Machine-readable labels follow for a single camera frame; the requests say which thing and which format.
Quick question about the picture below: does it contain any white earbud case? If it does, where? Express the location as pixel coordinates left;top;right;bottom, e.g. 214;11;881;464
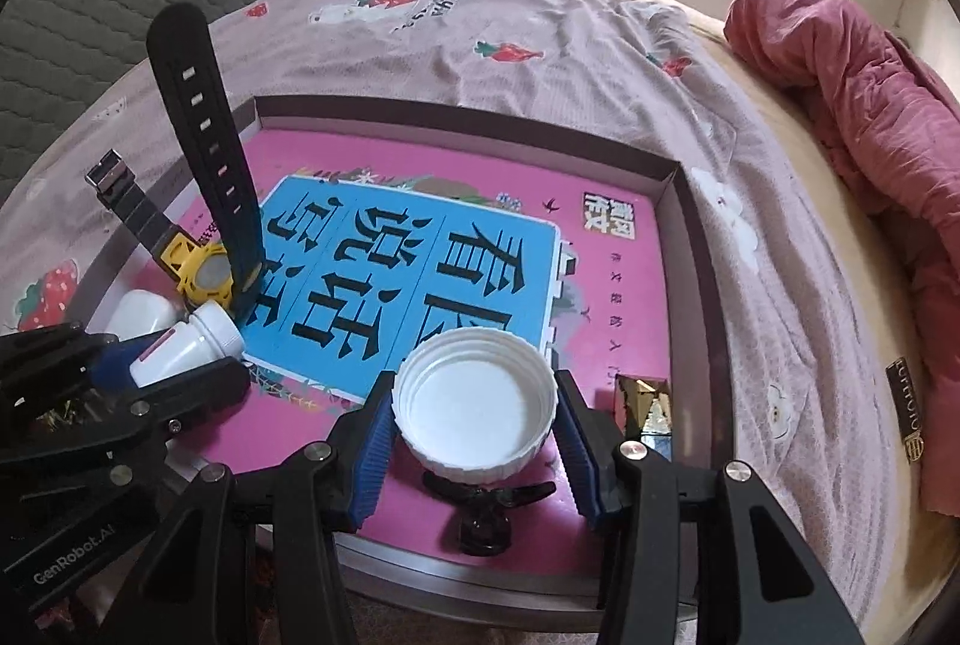
105;289;190;343

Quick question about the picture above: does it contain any white ribbed jar lid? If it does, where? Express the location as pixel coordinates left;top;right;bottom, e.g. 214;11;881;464
392;328;560;485

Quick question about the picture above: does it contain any strawberry printed pink bedsheet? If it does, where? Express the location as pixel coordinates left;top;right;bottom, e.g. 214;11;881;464
0;0;938;645

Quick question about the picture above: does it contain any shallow grey cardboard box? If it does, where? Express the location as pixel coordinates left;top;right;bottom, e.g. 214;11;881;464
75;96;742;625

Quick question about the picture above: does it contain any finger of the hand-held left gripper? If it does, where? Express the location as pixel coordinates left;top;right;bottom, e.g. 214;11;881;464
0;322;140;417
124;358;252;447

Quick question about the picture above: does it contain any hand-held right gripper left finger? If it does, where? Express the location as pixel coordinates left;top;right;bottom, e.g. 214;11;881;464
124;371;398;645

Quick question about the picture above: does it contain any black plastic clip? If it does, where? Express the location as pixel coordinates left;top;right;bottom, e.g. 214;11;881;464
422;471;557;557

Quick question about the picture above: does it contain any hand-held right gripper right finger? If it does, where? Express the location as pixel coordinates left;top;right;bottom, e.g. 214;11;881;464
553;371;863;645

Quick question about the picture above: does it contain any small white bottle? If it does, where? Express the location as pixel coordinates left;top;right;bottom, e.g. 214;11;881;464
129;302;245;389

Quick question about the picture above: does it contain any pink quilt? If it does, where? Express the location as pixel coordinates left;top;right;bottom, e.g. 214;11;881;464
722;0;960;520

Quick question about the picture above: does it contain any pink exercise book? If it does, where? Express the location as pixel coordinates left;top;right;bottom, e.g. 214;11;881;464
161;120;674;587

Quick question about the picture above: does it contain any yellow watch with black strap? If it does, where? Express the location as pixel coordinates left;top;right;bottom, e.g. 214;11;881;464
85;4;269;325

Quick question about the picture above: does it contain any black mattress label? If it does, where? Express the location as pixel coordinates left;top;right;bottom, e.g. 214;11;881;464
885;356;929;467

